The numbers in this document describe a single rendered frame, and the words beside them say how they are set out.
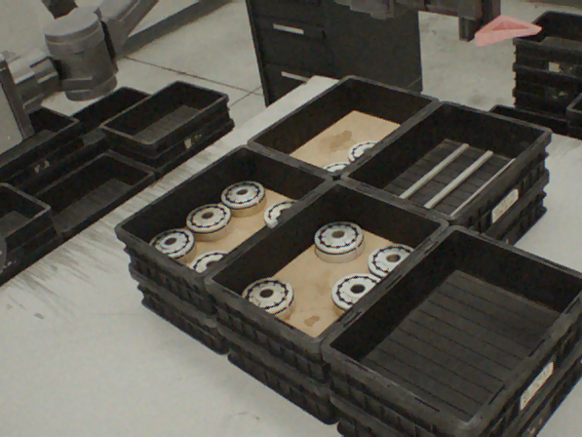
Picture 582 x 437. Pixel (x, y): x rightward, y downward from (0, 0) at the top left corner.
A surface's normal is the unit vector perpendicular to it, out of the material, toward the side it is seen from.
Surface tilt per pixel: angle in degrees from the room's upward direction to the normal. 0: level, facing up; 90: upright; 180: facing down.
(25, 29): 90
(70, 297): 0
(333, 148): 0
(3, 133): 90
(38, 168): 90
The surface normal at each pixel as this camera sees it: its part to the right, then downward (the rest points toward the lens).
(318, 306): -0.15, -0.80
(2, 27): 0.74, 0.29
